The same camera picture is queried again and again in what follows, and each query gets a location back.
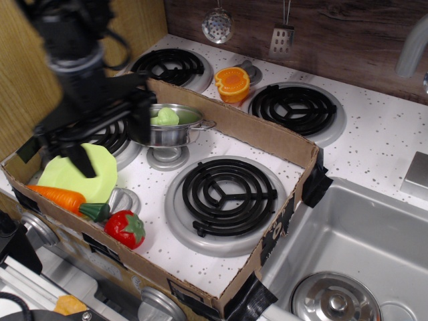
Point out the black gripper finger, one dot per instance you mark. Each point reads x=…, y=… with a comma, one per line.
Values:
x=80, y=159
x=139, y=120

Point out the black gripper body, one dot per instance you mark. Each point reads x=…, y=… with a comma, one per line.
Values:
x=88, y=93

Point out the orange toy carrot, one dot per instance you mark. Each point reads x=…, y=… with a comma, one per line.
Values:
x=74, y=202

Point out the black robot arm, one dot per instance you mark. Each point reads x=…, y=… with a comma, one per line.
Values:
x=80, y=47

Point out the light green plastic plate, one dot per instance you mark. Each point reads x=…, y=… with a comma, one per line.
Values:
x=61, y=173

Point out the green toy broccoli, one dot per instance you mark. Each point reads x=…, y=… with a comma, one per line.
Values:
x=166, y=117

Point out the front left black burner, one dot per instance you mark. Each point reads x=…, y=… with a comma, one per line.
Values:
x=109, y=133

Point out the small steel pot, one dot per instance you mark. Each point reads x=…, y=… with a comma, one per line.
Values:
x=192, y=122

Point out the grey stove knob centre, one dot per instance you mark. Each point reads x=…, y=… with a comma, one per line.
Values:
x=167, y=159

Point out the grey stove knob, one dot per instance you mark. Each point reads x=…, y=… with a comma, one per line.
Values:
x=254, y=73
x=167, y=159
x=124, y=199

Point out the back left black burner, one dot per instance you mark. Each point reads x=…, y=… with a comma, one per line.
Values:
x=174, y=66

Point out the grey stove knob front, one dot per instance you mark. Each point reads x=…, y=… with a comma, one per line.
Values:
x=124, y=199

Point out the cardboard fence box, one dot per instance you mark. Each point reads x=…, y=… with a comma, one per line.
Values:
x=206, y=286

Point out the red toy strawberry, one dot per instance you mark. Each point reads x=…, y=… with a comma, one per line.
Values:
x=127, y=228

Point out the silver oven dial left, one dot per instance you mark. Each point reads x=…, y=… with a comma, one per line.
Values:
x=38, y=233

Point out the silver oven dial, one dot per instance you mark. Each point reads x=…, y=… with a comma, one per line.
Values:
x=157, y=306
x=38, y=233

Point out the orange toy fruit half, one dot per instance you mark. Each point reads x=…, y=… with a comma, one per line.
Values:
x=232, y=84

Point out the black clamp block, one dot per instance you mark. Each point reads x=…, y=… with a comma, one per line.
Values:
x=15, y=244

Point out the front right black burner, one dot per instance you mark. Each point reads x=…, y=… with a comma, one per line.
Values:
x=228, y=197

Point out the hanging silver strainer ladle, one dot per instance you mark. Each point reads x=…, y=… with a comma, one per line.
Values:
x=218, y=25

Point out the grey stove knob back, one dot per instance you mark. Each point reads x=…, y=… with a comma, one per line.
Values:
x=254, y=73

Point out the small orange yellow object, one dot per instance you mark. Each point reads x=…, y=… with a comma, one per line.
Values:
x=68, y=304

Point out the hanging silver spatula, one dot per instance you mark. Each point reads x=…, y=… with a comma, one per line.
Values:
x=282, y=36

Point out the silver oven dial right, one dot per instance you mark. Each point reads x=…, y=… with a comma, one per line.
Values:
x=157, y=306

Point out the steel sink basin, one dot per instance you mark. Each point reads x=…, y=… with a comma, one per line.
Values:
x=373, y=238

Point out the steel pot lid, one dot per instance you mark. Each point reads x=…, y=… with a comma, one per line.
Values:
x=333, y=296

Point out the grey faucet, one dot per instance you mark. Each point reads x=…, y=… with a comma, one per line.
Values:
x=413, y=49

